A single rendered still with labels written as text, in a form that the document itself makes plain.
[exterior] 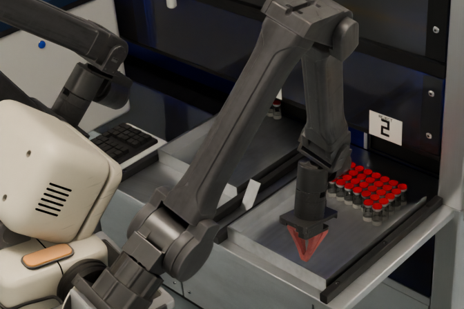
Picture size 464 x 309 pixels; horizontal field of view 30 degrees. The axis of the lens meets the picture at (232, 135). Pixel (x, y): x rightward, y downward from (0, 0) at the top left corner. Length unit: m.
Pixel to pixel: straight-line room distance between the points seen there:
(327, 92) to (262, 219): 0.57
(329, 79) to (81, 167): 0.40
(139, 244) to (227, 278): 1.42
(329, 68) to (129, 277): 0.43
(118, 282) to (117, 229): 1.79
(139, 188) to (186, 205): 0.80
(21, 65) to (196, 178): 1.07
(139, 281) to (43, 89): 1.12
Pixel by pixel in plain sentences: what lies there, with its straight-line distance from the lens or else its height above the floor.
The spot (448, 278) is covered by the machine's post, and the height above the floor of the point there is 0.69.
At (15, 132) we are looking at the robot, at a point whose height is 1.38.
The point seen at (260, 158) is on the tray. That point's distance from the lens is 2.06.
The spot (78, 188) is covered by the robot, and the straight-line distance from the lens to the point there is 1.27.
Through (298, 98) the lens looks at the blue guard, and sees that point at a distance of 2.04.
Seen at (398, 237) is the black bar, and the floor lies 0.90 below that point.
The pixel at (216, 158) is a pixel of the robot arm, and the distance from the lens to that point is 1.19.
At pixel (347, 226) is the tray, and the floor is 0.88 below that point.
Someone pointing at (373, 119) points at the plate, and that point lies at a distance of 1.92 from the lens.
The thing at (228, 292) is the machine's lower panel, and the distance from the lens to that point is 2.67.
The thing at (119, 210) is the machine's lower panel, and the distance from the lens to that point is 2.93.
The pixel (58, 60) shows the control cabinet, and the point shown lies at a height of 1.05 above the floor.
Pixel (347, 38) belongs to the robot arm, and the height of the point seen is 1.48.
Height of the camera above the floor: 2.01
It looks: 32 degrees down
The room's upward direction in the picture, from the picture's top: 5 degrees counter-clockwise
